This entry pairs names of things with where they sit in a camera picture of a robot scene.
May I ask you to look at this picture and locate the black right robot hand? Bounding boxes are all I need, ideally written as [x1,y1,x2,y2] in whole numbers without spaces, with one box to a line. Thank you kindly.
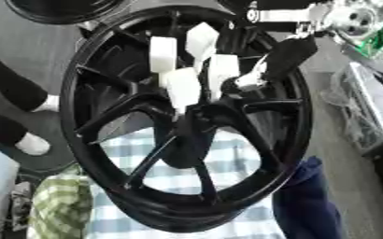
[216,0,333,91]

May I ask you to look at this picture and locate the black spoked wheel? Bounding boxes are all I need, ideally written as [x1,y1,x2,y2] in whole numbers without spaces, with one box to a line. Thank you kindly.
[57,5,316,234]

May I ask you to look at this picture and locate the black round wheel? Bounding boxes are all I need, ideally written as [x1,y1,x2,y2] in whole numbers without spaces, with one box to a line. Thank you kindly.
[3,0,126,25]

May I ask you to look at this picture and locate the grey box with clear plastic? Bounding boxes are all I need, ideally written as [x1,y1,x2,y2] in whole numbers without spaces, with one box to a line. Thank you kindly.
[320,61,383,154]

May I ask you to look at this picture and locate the dark blue cloth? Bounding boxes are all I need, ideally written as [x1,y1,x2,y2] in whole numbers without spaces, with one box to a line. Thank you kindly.
[270,156,346,239]

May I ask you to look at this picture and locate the green checked cloth bundle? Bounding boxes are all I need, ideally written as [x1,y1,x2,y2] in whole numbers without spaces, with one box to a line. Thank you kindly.
[24,166,97,239]

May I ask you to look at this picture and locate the person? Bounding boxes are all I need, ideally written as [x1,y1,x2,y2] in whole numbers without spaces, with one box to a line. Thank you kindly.
[0,49,64,157]

